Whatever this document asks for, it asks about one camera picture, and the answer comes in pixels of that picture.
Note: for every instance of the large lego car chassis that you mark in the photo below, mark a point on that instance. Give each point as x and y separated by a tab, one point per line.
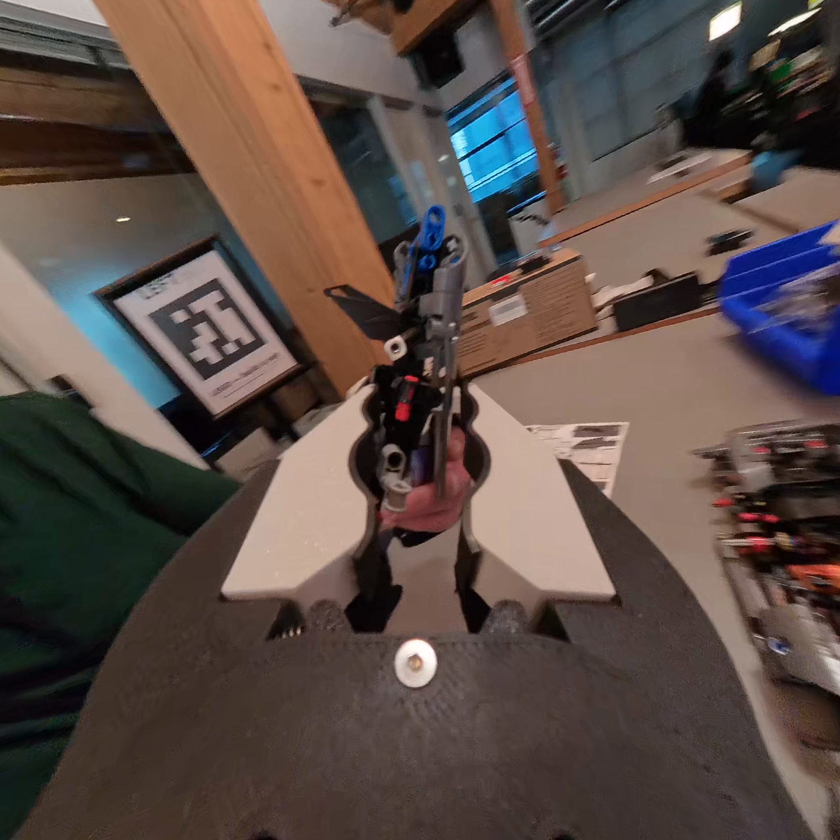
774	525

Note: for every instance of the black ceiling speaker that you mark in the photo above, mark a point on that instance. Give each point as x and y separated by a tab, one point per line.
436	62

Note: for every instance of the black electronic device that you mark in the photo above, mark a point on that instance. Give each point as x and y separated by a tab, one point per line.
531	262

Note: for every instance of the black grey lego frame assembly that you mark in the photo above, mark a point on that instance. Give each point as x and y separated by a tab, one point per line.
410	407

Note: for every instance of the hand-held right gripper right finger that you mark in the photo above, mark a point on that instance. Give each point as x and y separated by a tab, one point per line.
538	525

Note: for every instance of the white sticker sheet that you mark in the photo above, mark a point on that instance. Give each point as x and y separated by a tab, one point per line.
590	446

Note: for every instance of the black flat case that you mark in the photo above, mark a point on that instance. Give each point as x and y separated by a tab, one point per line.
656	302

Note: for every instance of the cardboard box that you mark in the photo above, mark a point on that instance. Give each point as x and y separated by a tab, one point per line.
538	315

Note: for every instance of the blue parts bin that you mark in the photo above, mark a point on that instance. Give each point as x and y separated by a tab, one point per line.
787	354

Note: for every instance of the wooden pillar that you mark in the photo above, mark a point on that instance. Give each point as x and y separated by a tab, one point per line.
229	164

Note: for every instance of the framed black white marker poster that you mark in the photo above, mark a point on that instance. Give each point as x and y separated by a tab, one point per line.
203	328

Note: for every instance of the person's left hand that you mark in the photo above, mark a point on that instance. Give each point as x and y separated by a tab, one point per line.
433	508

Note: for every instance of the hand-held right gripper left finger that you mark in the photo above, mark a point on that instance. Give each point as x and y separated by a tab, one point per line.
302	525

